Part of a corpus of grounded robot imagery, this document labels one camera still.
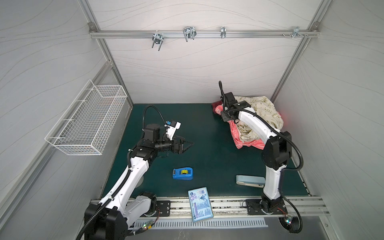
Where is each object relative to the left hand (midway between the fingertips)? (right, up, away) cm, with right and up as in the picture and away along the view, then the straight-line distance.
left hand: (190, 139), depth 73 cm
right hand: (+25, +16, +19) cm, 35 cm away
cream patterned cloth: (+45, +18, +19) cm, 52 cm away
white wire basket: (-49, +6, -6) cm, 49 cm away
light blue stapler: (+33, -23, +5) cm, 41 cm away
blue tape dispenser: (-4, -20, +8) cm, 21 cm away
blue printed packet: (+5, -30, -4) cm, 31 cm away
